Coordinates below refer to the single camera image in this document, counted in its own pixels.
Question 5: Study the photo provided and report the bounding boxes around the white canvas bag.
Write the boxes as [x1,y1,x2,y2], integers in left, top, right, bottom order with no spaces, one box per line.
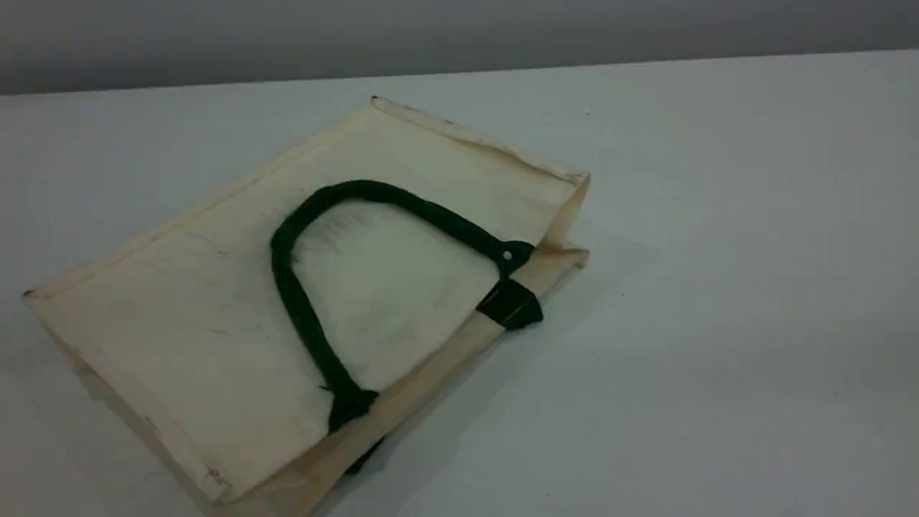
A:
[22,95,592,517]

